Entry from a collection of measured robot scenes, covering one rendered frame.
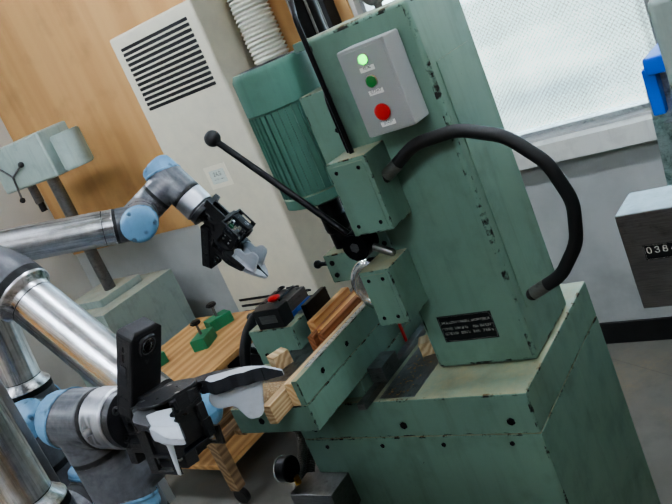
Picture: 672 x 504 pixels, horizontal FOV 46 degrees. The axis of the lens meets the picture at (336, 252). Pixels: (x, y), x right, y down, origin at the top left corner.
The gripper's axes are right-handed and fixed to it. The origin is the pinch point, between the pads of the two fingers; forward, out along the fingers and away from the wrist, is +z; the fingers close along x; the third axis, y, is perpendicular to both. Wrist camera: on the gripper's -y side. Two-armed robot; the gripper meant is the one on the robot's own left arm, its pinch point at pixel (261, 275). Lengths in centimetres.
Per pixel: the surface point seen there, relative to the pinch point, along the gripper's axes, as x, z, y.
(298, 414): -26.6, 26.6, 6.1
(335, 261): 7.3, 10.3, 11.8
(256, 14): 131, -84, -32
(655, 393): 106, 113, -21
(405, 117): -6, 5, 59
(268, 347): -3.6, 12.1, -12.2
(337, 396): -17.8, 30.1, 7.8
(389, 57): -6, -4, 65
